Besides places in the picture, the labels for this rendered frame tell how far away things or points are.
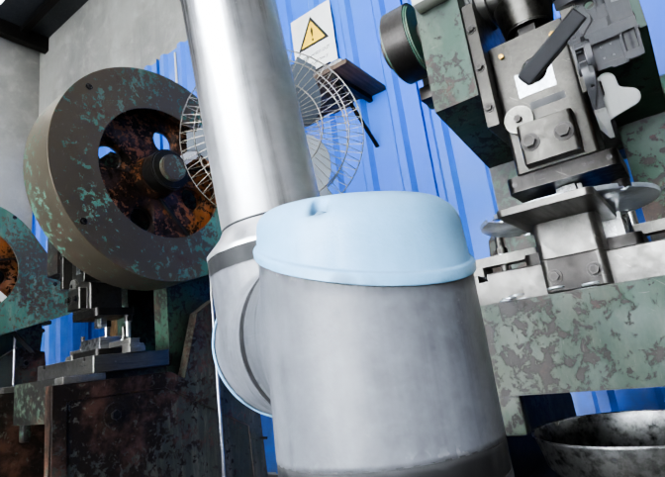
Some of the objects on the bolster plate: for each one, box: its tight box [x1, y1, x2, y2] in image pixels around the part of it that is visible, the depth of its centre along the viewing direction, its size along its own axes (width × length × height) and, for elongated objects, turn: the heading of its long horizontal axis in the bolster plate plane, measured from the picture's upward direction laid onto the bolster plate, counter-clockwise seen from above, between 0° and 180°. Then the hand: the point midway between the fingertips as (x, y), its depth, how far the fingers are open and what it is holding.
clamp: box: [474, 237, 538, 277], centre depth 106 cm, size 6×17×10 cm, turn 27°
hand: (605, 131), depth 73 cm, fingers closed
